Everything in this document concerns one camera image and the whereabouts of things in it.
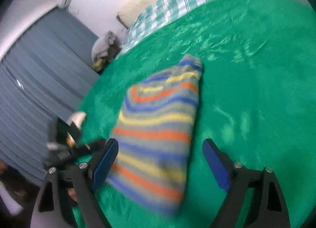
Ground blue curtain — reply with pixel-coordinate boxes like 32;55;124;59
1;8;99;185

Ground grey clothes pile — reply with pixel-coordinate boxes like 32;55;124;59
91;31;121;73

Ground striped knitted sweater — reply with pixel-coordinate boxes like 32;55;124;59
107;54;202;216

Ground green floral bedspread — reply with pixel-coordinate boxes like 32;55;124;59
80;0;315;227

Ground orange white patterned pillow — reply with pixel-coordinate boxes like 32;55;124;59
66;112;87;147

